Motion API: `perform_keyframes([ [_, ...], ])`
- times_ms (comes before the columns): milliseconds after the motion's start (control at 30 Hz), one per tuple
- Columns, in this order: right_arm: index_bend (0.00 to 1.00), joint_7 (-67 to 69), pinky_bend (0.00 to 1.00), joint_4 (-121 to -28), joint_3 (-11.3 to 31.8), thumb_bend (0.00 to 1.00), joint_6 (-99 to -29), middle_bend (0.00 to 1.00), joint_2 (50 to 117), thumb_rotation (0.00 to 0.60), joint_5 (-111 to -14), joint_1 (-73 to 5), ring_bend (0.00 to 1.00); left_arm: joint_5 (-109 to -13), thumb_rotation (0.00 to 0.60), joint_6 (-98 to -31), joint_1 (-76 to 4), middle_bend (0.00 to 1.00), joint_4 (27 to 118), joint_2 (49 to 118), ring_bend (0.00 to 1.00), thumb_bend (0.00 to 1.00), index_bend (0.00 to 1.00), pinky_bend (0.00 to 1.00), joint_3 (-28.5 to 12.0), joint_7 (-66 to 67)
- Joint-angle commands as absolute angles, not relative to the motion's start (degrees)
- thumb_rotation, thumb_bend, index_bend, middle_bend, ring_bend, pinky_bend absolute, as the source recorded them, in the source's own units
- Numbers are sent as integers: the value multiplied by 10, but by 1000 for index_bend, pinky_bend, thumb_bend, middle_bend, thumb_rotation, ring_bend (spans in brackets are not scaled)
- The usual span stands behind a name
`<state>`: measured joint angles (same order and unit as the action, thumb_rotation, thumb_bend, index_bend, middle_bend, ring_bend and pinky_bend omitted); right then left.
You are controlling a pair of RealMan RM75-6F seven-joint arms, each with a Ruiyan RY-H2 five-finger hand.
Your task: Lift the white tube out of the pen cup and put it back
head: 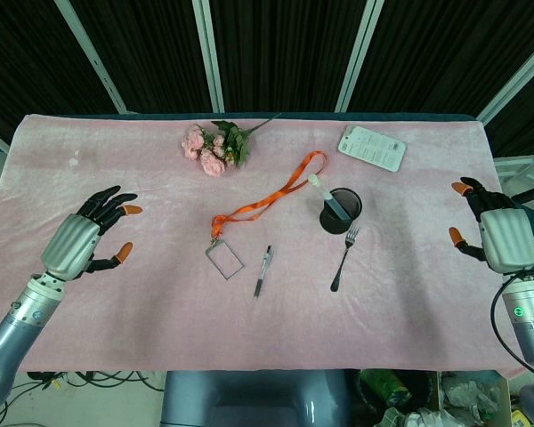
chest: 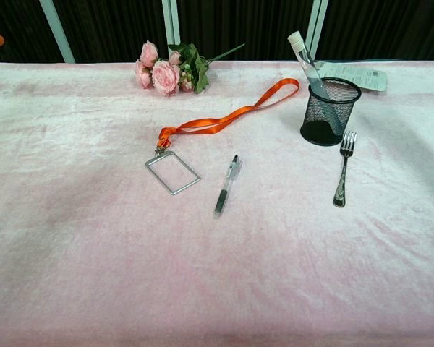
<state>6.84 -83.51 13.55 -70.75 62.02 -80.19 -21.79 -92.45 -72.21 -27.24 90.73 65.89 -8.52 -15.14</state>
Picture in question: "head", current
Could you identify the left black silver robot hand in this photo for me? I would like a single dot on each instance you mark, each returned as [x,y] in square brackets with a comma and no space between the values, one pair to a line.
[71,240]

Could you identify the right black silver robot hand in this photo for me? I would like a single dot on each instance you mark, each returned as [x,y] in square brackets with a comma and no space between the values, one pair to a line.
[507,240]

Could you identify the white tube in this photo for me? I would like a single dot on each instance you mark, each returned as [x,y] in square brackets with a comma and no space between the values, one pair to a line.
[327,198]

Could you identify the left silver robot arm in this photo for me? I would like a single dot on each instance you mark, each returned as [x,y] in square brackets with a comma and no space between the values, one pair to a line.
[22,316]

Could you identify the black cup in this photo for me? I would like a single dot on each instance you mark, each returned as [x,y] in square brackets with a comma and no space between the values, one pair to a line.
[334,225]

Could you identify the white metal rack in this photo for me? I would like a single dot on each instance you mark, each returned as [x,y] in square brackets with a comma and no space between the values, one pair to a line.
[523,171]

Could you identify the pink plush table cloth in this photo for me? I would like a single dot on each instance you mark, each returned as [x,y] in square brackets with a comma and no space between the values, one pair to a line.
[138,311]

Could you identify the black curtain panel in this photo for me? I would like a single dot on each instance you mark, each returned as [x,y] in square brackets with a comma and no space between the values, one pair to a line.
[529,120]
[285,53]
[22,66]
[449,53]
[147,53]

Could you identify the white crumpled plastic bag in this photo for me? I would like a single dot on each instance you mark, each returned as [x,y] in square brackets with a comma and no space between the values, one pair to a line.
[463,393]

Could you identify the brown cardboard box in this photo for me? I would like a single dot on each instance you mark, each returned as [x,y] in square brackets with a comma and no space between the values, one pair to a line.
[503,400]

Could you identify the pink artificial flower bouquet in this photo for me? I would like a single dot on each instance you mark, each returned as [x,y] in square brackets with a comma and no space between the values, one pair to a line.
[211,162]

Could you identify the silver metal fork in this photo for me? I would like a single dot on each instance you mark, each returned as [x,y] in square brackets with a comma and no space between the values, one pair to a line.
[345,258]

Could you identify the white printed package card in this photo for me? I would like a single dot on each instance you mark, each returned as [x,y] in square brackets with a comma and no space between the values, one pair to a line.
[371,149]

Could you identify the green plastic packet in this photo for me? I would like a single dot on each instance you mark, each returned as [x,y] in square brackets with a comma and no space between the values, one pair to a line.
[382,384]

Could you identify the black gel pen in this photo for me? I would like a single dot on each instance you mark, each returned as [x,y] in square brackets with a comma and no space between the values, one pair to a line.
[263,271]

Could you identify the grey-blue robot torso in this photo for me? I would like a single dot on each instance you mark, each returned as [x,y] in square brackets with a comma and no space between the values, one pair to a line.
[249,400]

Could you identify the silver frame badge holder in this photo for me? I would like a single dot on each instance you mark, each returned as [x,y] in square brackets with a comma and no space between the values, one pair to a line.
[215,267]

